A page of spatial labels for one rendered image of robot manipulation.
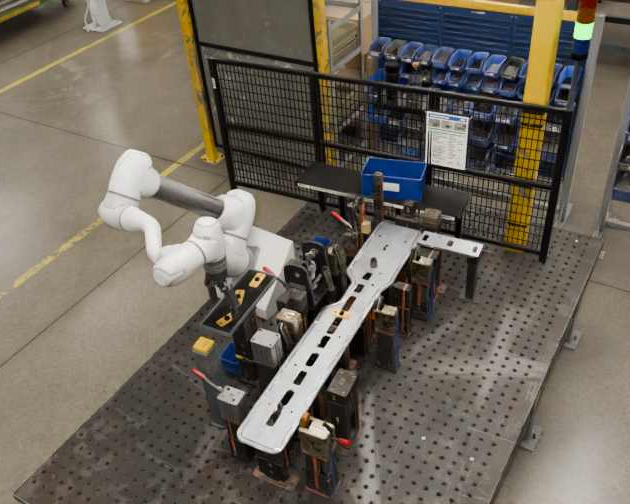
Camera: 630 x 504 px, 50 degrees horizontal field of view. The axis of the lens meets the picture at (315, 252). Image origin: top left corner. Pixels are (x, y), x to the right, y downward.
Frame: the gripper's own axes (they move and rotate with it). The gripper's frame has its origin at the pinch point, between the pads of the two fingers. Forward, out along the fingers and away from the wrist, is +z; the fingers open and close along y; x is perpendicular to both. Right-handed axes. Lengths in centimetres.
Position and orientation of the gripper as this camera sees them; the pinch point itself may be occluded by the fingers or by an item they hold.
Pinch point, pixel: (224, 308)
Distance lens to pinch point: 262.7
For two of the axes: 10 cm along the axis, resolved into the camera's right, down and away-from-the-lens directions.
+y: 6.8, 4.2, -6.1
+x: 7.3, -4.7, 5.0
